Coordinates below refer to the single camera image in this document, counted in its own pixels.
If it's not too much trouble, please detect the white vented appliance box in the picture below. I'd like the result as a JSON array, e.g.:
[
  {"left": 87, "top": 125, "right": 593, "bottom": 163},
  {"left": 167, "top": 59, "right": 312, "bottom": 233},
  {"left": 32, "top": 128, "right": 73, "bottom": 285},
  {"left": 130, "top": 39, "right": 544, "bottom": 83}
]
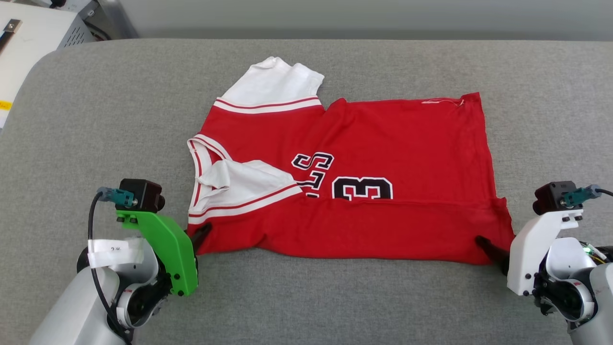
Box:
[{"left": 0, "top": 2, "right": 95, "bottom": 131}]

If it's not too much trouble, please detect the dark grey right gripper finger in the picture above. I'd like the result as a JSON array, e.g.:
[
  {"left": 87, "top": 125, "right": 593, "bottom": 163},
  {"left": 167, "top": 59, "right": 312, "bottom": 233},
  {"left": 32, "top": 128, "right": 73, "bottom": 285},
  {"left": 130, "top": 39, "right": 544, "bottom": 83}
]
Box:
[{"left": 475, "top": 235, "right": 511, "bottom": 277}]

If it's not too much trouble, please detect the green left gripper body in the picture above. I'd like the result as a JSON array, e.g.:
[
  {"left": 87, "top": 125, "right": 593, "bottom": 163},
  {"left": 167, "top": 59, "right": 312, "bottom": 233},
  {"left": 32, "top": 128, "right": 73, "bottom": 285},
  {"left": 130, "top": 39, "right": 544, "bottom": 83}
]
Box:
[{"left": 116, "top": 210, "right": 199, "bottom": 297}]

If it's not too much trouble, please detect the black cable with teal plug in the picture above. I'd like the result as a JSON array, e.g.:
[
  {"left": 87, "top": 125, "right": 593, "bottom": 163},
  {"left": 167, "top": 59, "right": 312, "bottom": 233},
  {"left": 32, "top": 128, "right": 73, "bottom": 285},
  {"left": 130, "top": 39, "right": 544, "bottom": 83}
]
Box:
[
  {"left": 564, "top": 184, "right": 613, "bottom": 208},
  {"left": 88, "top": 186, "right": 135, "bottom": 344}
]

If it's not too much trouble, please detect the white paper label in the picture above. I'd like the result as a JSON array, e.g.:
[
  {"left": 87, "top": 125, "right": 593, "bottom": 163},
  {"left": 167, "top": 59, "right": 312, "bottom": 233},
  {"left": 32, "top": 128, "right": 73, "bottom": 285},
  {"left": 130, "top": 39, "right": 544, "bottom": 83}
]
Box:
[{"left": 87, "top": 238, "right": 146, "bottom": 269}]

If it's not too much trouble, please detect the grey metal frame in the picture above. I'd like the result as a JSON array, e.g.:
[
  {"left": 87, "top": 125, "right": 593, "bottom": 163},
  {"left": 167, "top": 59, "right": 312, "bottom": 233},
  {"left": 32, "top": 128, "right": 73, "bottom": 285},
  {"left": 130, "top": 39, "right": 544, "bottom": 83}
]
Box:
[{"left": 79, "top": 0, "right": 140, "bottom": 41}]

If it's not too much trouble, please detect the red and white jersey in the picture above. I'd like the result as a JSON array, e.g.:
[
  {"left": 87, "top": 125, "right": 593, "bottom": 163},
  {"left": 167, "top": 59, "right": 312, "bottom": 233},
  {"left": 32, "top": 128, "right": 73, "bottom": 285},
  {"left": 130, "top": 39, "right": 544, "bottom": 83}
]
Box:
[{"left": 186, "top": 57, "right": 516, "bottom": 265}]

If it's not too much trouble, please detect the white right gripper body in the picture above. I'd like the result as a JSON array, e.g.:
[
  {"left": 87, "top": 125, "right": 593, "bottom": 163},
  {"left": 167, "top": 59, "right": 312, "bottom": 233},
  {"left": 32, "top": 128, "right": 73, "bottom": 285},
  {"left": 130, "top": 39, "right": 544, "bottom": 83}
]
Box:
[{"left": 506, "top": 209, "right": 584, "bottom": 297}]

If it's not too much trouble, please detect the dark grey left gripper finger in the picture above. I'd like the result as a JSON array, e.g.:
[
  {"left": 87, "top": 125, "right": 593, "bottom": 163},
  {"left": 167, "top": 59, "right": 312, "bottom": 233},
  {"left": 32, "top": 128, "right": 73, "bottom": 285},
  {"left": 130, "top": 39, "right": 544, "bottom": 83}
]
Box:
[{"left": 186, "top": 222, "right": 213, "bottom": 255}]

